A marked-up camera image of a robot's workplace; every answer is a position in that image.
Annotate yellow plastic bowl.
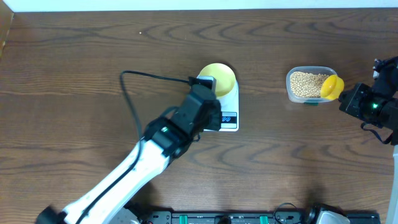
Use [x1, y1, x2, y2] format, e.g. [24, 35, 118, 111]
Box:
[198, 63, 236, 98]

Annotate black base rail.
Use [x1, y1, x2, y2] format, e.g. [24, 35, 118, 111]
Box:
[113, 203, 381, 224]

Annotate clear container of soybeans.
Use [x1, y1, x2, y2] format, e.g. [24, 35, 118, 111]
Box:
[286, 66, 336, 104]

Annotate white digital kitchen scale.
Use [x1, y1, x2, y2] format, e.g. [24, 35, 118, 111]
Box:
[216, 82, 239, 132]

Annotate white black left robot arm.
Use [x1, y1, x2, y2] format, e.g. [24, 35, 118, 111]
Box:
[36, 84, 221, 223]

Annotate black left camera cable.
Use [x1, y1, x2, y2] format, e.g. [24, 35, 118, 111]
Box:
[74, 70, 192, 224]

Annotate yellow measuring scoop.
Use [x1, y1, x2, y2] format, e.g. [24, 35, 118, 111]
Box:
[320, 75, 345, 101]

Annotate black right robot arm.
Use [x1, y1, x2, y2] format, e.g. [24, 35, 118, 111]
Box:
[338, 57, 397, 224]

